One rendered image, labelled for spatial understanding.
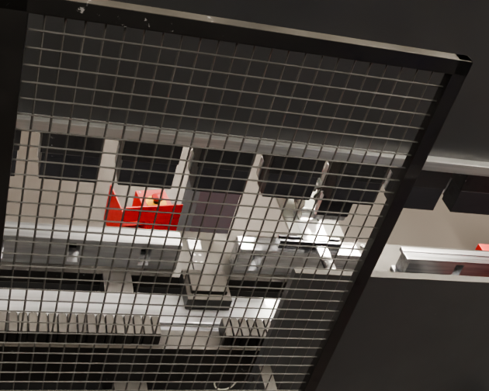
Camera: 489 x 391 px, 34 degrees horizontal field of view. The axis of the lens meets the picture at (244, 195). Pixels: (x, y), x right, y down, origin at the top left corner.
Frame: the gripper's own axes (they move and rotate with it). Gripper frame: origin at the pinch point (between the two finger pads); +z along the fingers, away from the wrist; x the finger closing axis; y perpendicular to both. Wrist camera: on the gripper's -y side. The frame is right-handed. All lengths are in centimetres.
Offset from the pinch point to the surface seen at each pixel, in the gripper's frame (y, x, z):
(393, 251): -9.5, 35.9, 9.2
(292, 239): 6.0, -7.4, 7.3
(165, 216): -30.4, -37.9, 2.4
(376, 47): 130, -48, -19
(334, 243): 7.9, 5.5, 7.7
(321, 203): 17.1, -3.5, -3.4
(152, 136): 56, -63, -13
